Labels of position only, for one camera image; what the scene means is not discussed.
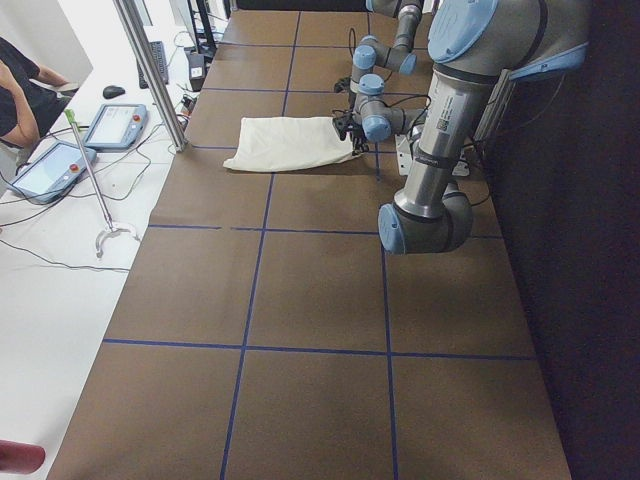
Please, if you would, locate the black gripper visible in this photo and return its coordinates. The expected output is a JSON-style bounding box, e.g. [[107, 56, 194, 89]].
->
[[349, 122, 369, 155]]

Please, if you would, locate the cream long-sleeve printed shirt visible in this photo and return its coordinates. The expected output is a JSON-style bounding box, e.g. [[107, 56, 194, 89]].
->
[[223, 117, 358, 173]]

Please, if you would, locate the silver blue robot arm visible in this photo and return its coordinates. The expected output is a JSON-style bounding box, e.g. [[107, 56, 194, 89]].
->
[[335, 1, 592, 254], [349, 0, 424, 95]]

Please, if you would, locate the black box with label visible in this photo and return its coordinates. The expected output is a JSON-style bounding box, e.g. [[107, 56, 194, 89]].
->
[[187, 52, 207, 92]]

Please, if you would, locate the black keyboard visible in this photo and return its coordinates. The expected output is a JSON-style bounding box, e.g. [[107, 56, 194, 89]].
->
[[136, 41, 169, 89]]

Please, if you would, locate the far blue teach pendant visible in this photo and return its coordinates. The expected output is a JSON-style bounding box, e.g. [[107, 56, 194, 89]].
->
[[84, 104, 148, 151]]

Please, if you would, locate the blue teach pendant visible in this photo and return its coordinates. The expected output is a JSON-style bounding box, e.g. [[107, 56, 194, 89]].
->
[[84, 104, 148, 151], [8, 141, 86, 204]]

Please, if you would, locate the black computer mouse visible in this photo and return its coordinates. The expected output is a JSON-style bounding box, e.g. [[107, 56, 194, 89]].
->
[[102, 85, 126, 100]]

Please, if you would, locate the metal reacher grabber stick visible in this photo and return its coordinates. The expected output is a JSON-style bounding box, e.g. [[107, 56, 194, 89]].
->
[[64, 109, 140, 259]]

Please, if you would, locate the near blue teach pendant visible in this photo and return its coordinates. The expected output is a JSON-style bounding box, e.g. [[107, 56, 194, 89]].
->
[[8, 141, 86, 204]]

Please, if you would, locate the person in black shirt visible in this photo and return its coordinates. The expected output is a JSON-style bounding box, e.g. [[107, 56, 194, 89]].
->
[[1, 38, 72, 150]]

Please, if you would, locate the red cylinder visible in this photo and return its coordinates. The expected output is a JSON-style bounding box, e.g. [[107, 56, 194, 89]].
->
[[0, 440, 46, 474]]

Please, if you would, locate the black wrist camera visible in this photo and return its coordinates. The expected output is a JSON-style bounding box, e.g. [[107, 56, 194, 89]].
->
[[332, 113, 356, 141], [333, 77, 351, 93]]

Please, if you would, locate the white post with base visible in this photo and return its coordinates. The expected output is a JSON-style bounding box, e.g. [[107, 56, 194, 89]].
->
[[394, 132, 471, 177]]

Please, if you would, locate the aluminium frame post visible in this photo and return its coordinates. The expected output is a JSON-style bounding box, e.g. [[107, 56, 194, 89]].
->
[[113, 0, 187, 152]]

